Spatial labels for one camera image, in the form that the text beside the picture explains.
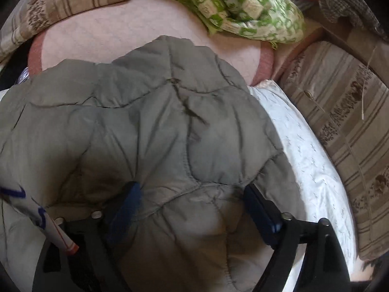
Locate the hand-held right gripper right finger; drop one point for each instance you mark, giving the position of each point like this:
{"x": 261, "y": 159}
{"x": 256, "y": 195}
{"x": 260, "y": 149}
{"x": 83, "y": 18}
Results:
{"x": 261, "y": 210}

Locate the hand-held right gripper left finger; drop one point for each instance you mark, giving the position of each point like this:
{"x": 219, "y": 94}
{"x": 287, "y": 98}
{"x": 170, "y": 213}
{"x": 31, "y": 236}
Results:
{"x": 129, "y": 200}

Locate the grey quilted jacket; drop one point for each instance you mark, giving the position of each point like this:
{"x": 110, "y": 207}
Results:
{"x": 152, "y": 127}

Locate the white patterned blanket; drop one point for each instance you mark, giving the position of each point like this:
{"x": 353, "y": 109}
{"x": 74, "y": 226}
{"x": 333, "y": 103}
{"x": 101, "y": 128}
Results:
{"x": 310, "y": 164}

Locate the beige striped floral cushion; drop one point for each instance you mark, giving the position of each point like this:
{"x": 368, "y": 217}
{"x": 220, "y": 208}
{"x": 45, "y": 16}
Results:
{"x": 349, "y": 133}
{"x": 54, "y": 9}

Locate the pink quilted mattress pad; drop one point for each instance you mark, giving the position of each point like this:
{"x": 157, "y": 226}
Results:
{"x": 121, "y": 30}

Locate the green checked pillow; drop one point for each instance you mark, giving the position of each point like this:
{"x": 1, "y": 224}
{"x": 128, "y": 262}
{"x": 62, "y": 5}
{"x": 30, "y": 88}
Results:
{"x": 252, "y": 6}

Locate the grey houndstooth knit cloth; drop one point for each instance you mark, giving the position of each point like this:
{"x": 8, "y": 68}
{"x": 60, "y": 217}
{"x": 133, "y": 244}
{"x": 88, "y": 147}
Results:
{"x": 343, "y": 4}

